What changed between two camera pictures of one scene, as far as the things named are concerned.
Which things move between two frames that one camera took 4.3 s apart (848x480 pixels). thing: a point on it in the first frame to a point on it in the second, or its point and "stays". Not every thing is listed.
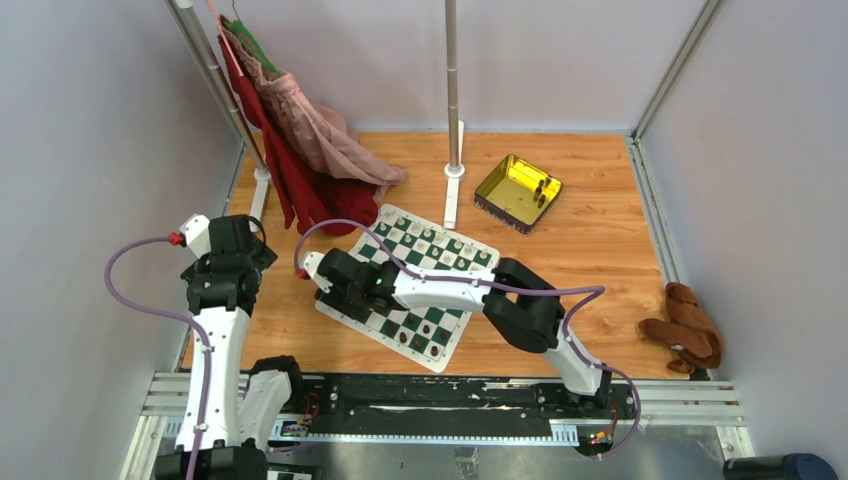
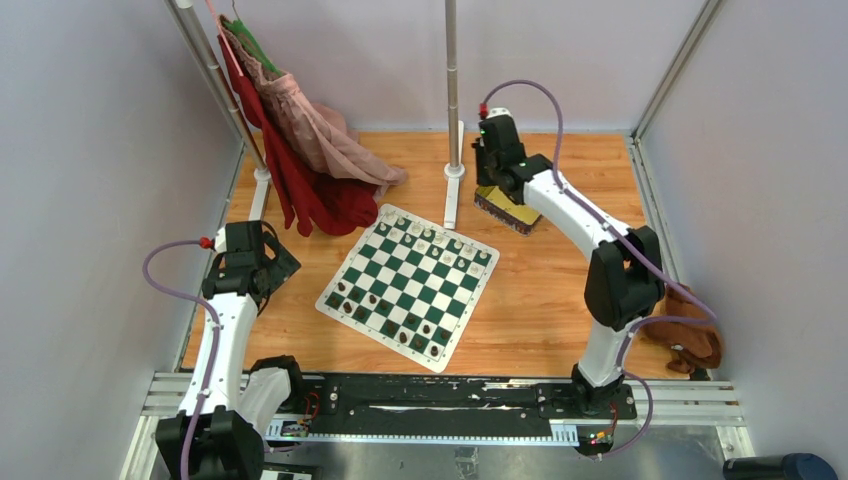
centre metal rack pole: [454, 172] stays
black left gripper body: [261, 258] to [279, 268]
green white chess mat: [426, 336] stays
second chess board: [287, 475] stays
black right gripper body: [349, 302] to [485, 165]
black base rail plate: [382, 402] stays
